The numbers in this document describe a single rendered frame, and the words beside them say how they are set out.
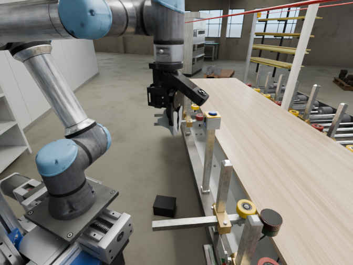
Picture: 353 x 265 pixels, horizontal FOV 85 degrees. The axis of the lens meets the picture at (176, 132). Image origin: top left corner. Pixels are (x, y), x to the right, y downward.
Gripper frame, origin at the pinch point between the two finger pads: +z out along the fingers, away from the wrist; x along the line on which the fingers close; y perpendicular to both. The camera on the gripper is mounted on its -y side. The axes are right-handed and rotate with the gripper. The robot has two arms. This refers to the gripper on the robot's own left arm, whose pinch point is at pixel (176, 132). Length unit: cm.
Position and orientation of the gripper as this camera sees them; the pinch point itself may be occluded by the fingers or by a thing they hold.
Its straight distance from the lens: 58.0
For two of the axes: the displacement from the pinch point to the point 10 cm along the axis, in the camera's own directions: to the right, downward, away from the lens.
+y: -9.1, -2.0, 3.7
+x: -4.2, 4.4, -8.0
